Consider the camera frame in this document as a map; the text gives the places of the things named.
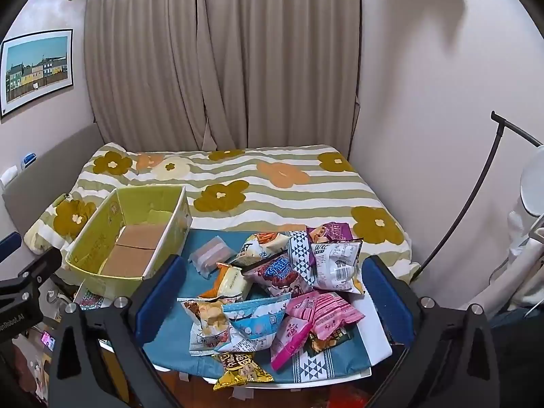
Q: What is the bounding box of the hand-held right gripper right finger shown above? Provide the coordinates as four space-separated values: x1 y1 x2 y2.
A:
361 256 500 408

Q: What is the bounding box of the beige curtain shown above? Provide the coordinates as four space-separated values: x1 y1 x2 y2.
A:
84 0 363 154

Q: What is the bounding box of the white and purple snack packet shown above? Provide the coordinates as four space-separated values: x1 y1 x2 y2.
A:
311 240 367 295

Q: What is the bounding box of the orange and cream snack packet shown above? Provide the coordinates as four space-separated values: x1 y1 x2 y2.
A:
199 262 252 301

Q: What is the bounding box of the translucent pink wafer packet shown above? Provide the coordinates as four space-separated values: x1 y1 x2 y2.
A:
189 237 232 280

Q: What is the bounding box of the flowered striped bedspread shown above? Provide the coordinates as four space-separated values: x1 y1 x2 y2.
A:
23 142 414 285

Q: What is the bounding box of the light blue snack packet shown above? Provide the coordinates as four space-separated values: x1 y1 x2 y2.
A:
222 296 289 353

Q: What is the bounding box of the black curved lamp pole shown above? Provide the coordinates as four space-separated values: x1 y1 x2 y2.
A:
419 110 544 285

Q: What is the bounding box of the yellow-green cardboard box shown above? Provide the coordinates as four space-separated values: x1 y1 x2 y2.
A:
63 185 192 301

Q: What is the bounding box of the pink snack packet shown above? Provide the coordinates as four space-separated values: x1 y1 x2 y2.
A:
270 291 366 371

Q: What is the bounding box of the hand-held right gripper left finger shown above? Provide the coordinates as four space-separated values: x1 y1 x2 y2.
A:
47 254 192 408

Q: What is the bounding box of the white potato chips packet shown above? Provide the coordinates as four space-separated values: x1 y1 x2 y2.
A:
177 297 234 356

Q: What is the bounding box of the dark green snack packet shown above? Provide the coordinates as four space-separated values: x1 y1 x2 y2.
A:
307 326 354 354

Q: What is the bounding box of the blue patterned table cloth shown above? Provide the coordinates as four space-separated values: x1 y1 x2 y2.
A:
142 229 394 386

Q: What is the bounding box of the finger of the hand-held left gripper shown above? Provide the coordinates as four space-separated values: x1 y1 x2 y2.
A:
0 232 23 261

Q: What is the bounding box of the red and blue snack packet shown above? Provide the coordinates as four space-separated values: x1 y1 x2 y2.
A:
243 254 316 299

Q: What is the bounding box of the red and white packet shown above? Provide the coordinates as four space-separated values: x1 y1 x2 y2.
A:
73 286 115 312

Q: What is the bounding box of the framed houses picture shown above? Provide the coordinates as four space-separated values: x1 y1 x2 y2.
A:
0 29 74 119

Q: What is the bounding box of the white fries snack packet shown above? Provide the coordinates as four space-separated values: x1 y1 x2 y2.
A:
232 232 295 269

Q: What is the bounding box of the white garment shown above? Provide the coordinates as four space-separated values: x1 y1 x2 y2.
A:
480 208 544 312

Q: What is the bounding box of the white round lamp head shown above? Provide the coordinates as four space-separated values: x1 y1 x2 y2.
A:
520 146 544 218

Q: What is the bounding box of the grey bed headboard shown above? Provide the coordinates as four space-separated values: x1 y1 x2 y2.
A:
2 123 105 231

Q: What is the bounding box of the yellow snack packet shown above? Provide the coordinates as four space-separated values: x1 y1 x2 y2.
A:
212 351 275 390

